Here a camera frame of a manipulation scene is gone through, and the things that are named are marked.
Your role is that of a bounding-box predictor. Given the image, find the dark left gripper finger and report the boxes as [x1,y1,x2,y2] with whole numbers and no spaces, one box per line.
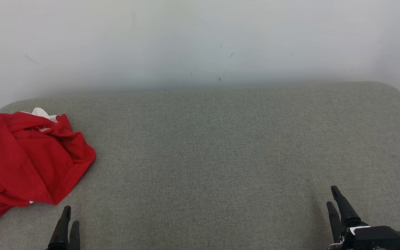
[69,221,81,250]
[47,206,71,250]

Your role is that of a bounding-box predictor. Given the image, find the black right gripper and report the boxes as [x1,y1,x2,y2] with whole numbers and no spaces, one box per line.
[326,186,400,250]

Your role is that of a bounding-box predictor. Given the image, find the red shirt with white sleeves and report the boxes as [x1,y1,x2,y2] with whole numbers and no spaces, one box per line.
[0,108,96,209]

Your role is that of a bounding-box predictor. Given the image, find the grey fabric sofa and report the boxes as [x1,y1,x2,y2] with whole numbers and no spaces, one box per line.
[0,82,400,250]

